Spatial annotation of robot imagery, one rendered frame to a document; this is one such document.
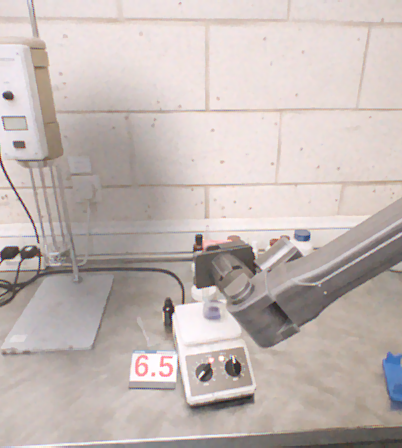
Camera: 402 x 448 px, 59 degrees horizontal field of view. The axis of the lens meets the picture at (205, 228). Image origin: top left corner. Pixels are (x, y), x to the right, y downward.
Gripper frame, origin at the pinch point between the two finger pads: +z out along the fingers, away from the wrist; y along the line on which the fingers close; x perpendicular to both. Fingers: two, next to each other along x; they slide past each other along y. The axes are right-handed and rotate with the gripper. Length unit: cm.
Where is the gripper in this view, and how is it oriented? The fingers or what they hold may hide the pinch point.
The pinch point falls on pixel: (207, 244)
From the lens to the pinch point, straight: 67.7
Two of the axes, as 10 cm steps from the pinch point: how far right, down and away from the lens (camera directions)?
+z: -3.2, -3.8, 8.7
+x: 0.1, 9.2, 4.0
